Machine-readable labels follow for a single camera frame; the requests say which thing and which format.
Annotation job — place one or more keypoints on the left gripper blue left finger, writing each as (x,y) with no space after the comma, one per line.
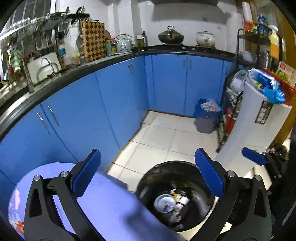
(83,172)

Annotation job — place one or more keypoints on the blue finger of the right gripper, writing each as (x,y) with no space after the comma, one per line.
(254,156)

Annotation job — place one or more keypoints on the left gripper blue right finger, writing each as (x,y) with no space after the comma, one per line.
(212,178)

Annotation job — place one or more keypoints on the orange white small carton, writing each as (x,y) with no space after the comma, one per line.
(20,227)

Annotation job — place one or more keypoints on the black round trash bin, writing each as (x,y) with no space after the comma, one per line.
(185,183)

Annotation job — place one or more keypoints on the blue kitchen cabinets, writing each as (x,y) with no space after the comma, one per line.
(101,107)

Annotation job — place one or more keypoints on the white air purifier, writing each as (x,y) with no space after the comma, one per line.
(257,124)

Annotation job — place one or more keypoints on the grey bin with blue bag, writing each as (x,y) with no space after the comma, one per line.
(206,115)

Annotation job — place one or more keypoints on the blue snack bag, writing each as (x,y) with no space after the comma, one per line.
(267,85)

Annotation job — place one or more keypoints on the chrome sink faucet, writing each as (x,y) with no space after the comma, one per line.
(47,70)

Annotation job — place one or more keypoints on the white ceramic pot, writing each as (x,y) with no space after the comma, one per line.
(205,39)

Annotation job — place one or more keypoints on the white paper towel roll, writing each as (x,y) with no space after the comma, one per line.
(234,21)

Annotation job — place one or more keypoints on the mint green kettle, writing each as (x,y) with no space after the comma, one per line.
(123,43)

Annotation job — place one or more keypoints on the checkered wooden cutting board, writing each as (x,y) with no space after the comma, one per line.
(93,40)

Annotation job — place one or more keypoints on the black wok with lid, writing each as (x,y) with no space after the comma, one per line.
(171,36)

